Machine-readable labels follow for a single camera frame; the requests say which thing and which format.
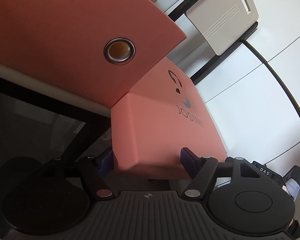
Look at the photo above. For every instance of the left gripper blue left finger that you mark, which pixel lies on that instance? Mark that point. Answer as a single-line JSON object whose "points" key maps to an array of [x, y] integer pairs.
{"points": [[93, 171]]}

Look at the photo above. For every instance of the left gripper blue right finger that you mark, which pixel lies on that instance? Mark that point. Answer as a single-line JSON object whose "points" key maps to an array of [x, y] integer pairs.
{"points": [[202, 172]]}

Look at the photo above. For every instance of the salmon box lid with logo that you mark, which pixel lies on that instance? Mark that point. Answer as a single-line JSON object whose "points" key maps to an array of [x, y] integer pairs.
{"points": [[161, 114]]}

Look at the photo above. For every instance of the salmon open storage box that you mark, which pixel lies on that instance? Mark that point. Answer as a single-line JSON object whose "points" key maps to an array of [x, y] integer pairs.
{"points": [[96, 49]]}

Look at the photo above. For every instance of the left white chair back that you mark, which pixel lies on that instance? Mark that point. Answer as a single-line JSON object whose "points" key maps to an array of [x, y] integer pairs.
{"points": [[224, 24]]}

